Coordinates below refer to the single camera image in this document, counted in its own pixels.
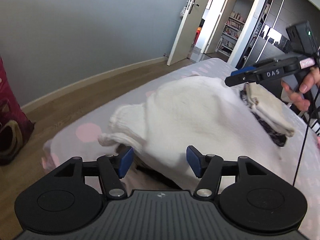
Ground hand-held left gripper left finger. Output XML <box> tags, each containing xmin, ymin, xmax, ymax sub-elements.
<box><xmin>52</xmin><ymin>146</ymin><xmax>134</xmax><ymax>199</ymax></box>

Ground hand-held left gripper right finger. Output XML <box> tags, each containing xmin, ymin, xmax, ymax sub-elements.
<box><xmin>186</xmin><ymin>145</ymin><xmax>270</xmax><ymax>199</ymax></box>

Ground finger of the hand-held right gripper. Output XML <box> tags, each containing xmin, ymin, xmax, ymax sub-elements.
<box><xmin>224</xmin><ymin>71</ymin><xmax>262</xmax><ymax>87</ymax></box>
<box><xmin>230</xmin><ymin>65</ymin><xmax>263</xmax><ymax>77</ymax></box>

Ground white crinkle top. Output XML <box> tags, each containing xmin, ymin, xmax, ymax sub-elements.
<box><xmin>98</xmin><ymin>76</ymin><xmax>250</xmax><ymax>178</ymax></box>

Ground person's right hand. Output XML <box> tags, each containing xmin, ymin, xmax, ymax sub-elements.
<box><xmin>281</xmin><ymin>67</ymin><xmax>320</xmax><ymax>112</ymax></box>

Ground beige folded garment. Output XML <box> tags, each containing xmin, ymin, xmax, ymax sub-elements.
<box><xmin>246</xmin><ymin>82</ymin><xmax>296</xmax><ymax>137</ymax></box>

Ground bookshelf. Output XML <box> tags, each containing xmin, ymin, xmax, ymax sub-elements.
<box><xmin>219</xmin><ymin>11</ymin><xmax>247</xmax><ymax>56</ymax></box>

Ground grey pink-dotted bed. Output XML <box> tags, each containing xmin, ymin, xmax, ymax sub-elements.
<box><xmin>41</xmin><ymin>57</ymin><xmax>320</xmax><ymax>195</ymax></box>

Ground dark patterned folded garment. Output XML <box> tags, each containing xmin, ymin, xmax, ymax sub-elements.
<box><xmin>239</xmin><ymin>90</ymin><xmax>287</xmax><ymax>147</ymax></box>

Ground white door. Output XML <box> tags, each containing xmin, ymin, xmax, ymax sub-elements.
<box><xmin>167</xmin><ymin>0</ymin><xmax>216</xmax><ymax>67</ymax></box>

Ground dark sliding wardrobe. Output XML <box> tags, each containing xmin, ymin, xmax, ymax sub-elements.
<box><xmin>237</xmin><ymin>0</ymin><xmax>320</xmax><ymax>103</ymax></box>

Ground dark red patterned bag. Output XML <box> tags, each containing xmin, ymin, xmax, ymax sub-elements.
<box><xmin>0</xmin><ymin>57</ymin><xmax>35</xmax><ymax>166</ymax></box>

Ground white door frame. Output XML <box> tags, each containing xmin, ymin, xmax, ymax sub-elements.
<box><xmin>226</xmin><ymin>0</ymin><xmax>274</xmax><ymax>70</ymax></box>

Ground black cable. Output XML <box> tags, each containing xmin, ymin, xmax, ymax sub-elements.
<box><xmin>292</xmin><ymin>50</ymin><xmax>320</xmax><ymax>188</ymax></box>

